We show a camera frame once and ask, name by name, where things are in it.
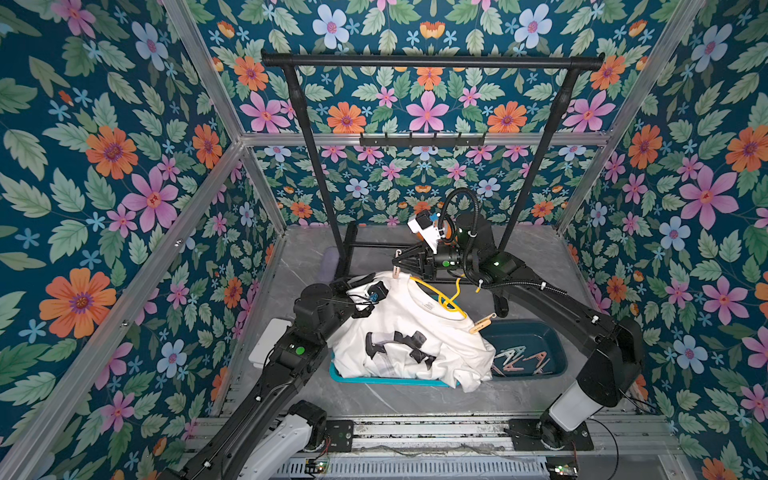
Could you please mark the yellow plastic hanger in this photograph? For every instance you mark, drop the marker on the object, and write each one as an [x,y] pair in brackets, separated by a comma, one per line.
[447,303]

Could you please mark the black wall hook rail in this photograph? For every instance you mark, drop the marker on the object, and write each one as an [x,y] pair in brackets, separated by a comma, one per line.
[422,140]

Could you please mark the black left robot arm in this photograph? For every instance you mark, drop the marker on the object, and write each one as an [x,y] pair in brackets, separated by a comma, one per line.
[266,430]

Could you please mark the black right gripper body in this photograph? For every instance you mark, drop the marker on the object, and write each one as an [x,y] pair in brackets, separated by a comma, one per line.
[428,263]

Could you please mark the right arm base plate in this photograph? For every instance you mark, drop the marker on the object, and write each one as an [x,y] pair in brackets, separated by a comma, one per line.
[535,435]

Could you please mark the teal laundry basket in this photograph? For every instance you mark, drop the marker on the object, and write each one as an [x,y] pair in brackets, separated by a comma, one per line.
[337,377]

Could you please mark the beige wooden clothespin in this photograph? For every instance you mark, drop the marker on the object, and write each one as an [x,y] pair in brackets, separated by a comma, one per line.
[482,323]

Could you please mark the dark teal clothespin tray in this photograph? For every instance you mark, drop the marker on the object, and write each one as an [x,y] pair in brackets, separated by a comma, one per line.
[525,350]

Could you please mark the white t-shirt black print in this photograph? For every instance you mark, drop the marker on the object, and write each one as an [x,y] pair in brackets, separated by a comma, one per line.
[409,336]

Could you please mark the orange fish plush toy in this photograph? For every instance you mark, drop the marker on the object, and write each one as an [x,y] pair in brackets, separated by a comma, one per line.
[427,225]

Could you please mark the black clothes rack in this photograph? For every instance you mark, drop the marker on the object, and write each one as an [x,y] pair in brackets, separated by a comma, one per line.
[540,119]

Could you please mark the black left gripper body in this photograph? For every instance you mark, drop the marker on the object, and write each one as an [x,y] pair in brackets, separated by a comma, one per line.
[337,288]

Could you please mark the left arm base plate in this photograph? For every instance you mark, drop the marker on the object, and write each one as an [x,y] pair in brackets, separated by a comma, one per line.
[331,436]

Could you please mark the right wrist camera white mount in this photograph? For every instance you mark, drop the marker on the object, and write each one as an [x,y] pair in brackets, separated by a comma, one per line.
[431,242]

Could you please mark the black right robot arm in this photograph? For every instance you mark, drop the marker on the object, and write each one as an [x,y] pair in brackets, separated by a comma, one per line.
[459,240]

